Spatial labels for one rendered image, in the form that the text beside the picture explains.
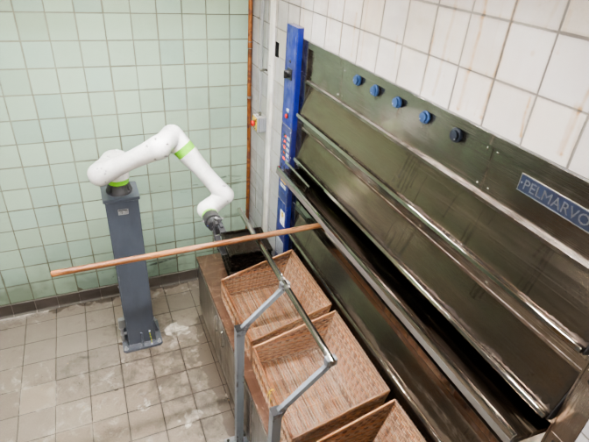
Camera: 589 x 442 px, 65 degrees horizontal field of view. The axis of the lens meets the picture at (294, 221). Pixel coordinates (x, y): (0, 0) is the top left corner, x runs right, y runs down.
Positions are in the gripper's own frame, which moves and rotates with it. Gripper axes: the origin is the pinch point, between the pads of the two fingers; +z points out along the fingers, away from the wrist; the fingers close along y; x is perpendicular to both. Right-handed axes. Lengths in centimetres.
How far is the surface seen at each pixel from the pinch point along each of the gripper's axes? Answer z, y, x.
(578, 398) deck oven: 150, -37, -55
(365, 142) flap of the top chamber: 31, -62, -56
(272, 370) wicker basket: 38, 60, -15
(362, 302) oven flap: 49, 15, -56
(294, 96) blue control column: -40, -61, -52
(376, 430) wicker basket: 92, 52, -45
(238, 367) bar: 39, 49, 4
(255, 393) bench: 48, 61, -2
